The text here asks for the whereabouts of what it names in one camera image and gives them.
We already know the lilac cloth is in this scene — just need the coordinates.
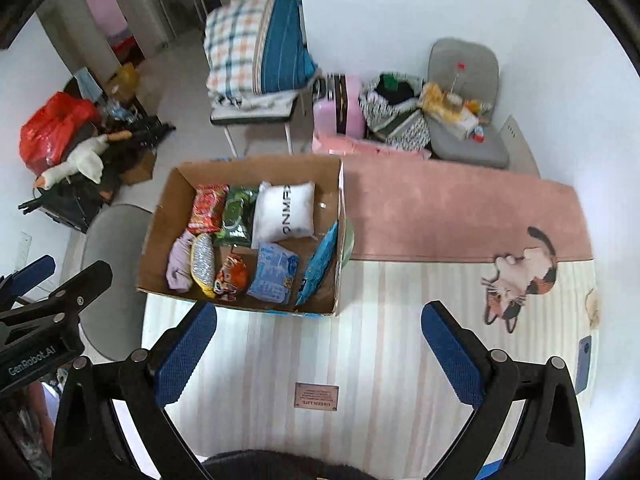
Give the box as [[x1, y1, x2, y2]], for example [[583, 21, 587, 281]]
[[165, 230, 195, 294]]

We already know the orange snack bag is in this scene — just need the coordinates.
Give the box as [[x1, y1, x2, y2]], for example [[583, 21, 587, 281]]
[[214, 254, 250, 301]]

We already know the light blue tissue pack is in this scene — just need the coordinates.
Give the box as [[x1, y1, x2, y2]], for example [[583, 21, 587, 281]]
[[247, 243, 299, 304]]

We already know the red jacket print snack pack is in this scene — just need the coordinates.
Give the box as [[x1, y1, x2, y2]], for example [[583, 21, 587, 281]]
[[188, 184, 229, 234]]

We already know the blue fish plush toy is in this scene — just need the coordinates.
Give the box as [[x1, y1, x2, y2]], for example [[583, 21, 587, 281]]
[[295, 221, 338, 307]]

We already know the white soft pillow pack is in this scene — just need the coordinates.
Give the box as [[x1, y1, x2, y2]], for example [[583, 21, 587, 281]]
[[250, 181, 314, 249]]

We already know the grey round stool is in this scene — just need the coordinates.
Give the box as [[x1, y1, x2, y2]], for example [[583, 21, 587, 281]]
[[80, 204, 152, 361]]

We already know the dark blue phone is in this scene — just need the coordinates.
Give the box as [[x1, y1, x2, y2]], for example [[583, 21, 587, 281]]
[[575, 335, 592, 394]]

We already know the white goose plush toy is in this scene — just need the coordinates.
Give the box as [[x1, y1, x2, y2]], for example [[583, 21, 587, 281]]
[[32, 130, 132, 191]]

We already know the red plastic bag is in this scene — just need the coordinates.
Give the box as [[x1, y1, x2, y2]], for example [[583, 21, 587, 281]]
[[18, 92, 100, 176]]

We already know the small brown cardboard box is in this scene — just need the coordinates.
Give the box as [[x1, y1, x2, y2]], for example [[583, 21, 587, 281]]
[[120, 150, 157, 186]]

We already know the green wet wipes pack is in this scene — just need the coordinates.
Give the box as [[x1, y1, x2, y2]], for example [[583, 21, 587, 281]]
[[215, 185, 259, 247]]

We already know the yellow bag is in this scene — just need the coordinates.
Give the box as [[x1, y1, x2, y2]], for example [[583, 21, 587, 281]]
[[105, 63, 140, 102]]

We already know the pink packaged bedding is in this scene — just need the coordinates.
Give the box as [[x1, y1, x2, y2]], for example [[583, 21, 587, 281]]
[[311, 132, 432, 160]]

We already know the patterned black white bag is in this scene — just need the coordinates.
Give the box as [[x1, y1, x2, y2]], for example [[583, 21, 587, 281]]
[[358, 73, 431, 152]]

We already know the white metal chair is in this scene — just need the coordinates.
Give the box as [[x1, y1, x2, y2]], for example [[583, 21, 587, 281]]
[[209, 90, 311, 158]]

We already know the pink suitcase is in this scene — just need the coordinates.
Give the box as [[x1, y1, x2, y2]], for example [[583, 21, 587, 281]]
[[312, 74, 366, 139]]

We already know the grey cushioned chair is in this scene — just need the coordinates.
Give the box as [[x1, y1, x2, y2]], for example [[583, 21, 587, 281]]
[[422, 38, 509, 169]]

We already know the clear plastic bottle red cap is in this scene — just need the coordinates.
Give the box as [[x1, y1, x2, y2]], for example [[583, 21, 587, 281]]
[[449, 62, 466, 93]]

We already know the plaid and blue bedding pile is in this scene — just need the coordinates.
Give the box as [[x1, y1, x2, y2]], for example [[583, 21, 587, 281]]
[[203, 0, 318, 107]]

